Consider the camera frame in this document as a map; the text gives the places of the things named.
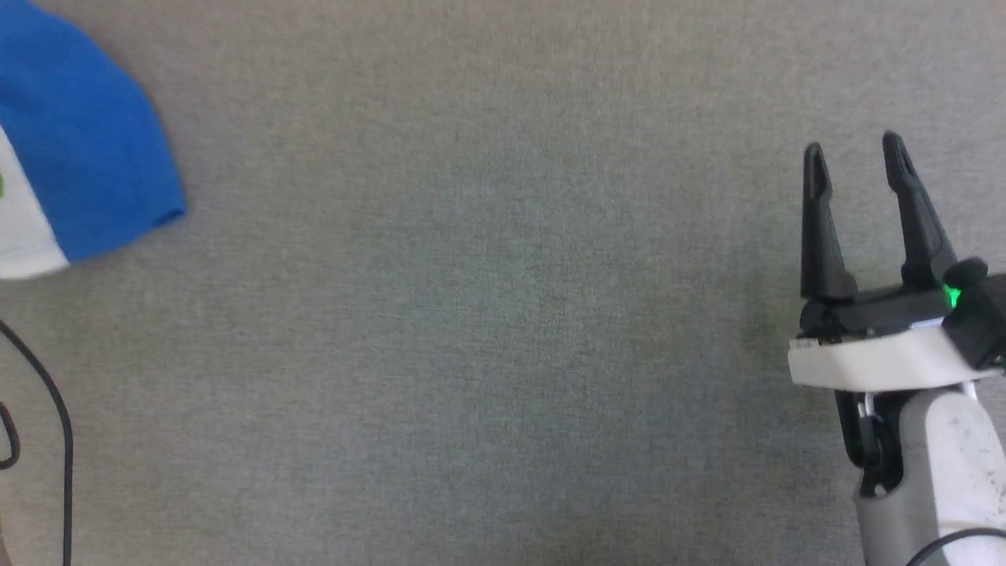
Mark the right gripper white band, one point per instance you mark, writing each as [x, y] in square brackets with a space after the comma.
[872, 362]

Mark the blue and white garment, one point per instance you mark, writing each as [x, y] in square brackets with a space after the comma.
[86, 134]

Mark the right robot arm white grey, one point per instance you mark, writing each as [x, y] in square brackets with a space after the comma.
[943, 472]

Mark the grey fabric sofa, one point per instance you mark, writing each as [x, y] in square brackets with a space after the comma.
[487, 314]

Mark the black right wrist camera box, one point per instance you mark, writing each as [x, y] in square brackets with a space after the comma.
[982, 322]

